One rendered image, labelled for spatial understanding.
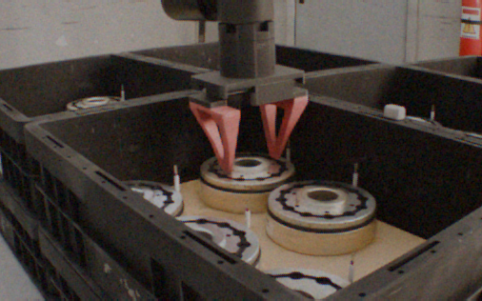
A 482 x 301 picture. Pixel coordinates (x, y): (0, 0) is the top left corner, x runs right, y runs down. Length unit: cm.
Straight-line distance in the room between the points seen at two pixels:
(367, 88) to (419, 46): 289
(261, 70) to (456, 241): 30
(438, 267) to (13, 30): 375
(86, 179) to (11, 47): 355
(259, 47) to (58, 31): 360
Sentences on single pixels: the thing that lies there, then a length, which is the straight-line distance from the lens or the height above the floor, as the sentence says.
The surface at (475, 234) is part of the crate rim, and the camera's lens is 32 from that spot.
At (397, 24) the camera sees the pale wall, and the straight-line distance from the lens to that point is 374.
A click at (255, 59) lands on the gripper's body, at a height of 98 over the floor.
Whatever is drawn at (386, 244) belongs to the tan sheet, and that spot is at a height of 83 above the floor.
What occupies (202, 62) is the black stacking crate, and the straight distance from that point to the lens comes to 110.
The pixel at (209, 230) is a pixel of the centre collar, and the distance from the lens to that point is 43.
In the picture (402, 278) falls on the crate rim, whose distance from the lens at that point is 26.
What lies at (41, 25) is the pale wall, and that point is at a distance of 402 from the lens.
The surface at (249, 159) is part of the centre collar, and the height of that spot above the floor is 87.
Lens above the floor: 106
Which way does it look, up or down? 18 degrees down
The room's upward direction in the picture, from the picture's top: straight up
